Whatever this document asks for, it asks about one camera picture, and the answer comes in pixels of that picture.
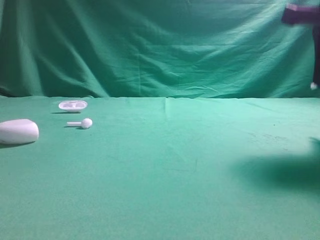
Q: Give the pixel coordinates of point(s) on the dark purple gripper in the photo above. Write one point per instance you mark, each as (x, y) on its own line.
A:
(294, 14)

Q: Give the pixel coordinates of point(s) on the small white earbud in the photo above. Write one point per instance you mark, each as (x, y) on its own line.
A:
(313, 86)

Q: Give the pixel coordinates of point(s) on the white stemmed earbud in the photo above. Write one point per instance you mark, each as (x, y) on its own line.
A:
(84, 124)

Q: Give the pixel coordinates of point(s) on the white earbud case base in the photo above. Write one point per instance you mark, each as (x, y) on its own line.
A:
(73, 106)

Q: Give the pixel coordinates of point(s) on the white earbud case lid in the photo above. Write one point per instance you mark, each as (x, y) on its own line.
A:
(18, 131)

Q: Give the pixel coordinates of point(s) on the green backdrop cloth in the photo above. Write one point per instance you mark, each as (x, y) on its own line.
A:
(153, 48)

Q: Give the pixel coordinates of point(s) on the green table cloth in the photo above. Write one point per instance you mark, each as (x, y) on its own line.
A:
(164, 169)

